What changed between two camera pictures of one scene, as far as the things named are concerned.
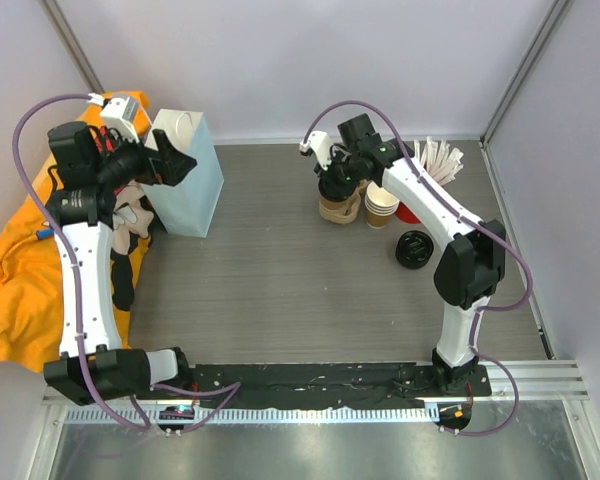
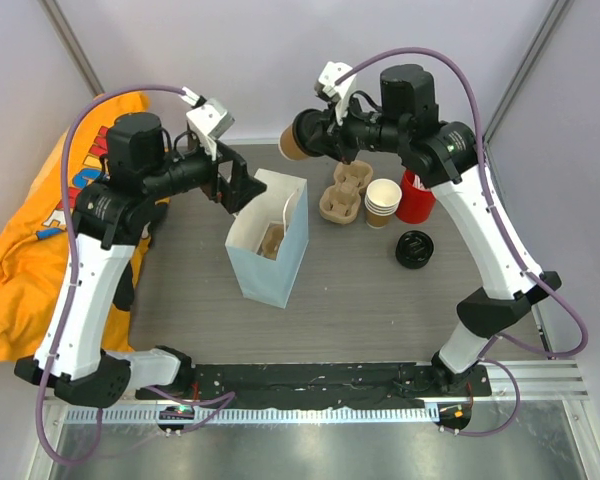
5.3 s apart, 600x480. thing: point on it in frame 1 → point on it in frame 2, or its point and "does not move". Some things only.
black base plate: x=327 y=386 does not move
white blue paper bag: x=188 y=208 → x=284 y=201
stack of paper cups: x=379 y=205 does not move
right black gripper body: x=344 y=165 → x=344 y=138
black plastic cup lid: x=336 y=190 → x=304 y=127
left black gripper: x=168 y=168 → x=242 y=186
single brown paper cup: x=334 y=205 → x=288 y=147
